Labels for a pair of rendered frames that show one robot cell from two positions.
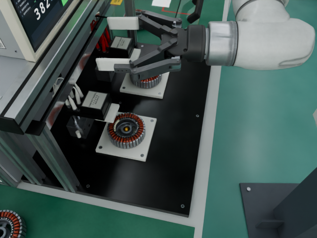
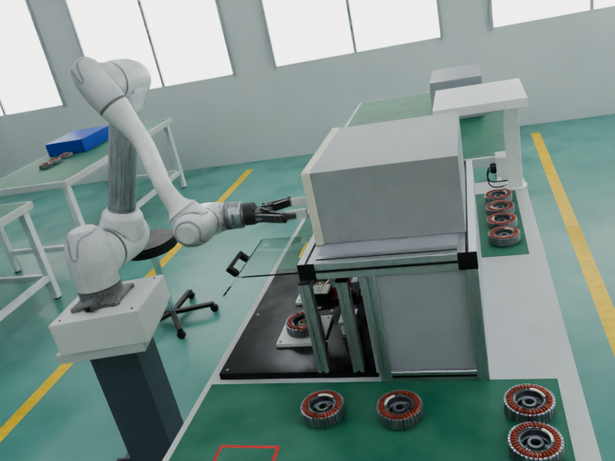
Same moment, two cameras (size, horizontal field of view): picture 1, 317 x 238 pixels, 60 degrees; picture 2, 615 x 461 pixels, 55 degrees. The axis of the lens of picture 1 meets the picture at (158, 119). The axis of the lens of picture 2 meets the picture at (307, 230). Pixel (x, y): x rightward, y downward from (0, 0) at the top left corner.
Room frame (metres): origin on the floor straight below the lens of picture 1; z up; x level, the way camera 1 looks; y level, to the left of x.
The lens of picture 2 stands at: (2.28, 0.28, 1.76)
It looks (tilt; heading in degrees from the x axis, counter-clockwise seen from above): 22 degrees down; 186
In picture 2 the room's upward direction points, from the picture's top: 12 degrees counter-clockwise
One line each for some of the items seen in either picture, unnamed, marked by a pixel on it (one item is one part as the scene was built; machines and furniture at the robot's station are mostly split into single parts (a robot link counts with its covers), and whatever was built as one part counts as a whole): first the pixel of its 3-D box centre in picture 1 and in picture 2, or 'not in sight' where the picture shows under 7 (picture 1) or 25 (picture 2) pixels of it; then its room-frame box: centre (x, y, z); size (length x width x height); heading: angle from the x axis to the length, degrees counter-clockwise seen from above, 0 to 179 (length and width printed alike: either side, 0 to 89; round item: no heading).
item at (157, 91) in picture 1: (145, 79); (305, 330); (0.69, 0.04, 0.78); 0.15 x 0.15 x 0.01; 78
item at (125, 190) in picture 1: (133, 106); (318, 314); (0.58, 0.08, 0.76); 0.64 x 0.47 x 0.02; 168
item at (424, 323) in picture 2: not in sight; (426, 326); (0.98, 0.39, 0.91); 0.28 x 0.03 x 0.32; 78
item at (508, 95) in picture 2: not in sight; (482, 147); (-0.19, 0.83, 0.98); 0.37 x 0.35 x 0.46; 168
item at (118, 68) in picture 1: (126, 72); not in sight; (0.40, 0.06, 1.10); 0.05 x 0.03 x 0.01; 86
